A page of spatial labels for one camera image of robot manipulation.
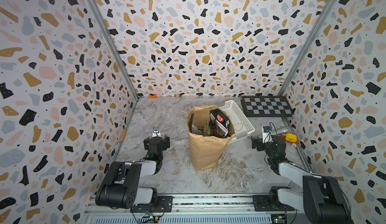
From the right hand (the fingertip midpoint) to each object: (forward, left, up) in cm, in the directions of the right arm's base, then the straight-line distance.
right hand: (261, 135), depth 90 cm
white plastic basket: (-6, +15, +18) cm, 24 cm away
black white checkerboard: (+29, -12, -6) cm, 32 cm away
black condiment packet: (-2, +26, +14) cm, 30 cm away
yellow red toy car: (0, -19, -4) cm, 20 cm away
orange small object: (+39, +78, -6) cm, 87 cm away
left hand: (-2, +62, 0) cm, 62 cm away
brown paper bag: (-16, +33, +13) cm, 39 cm away
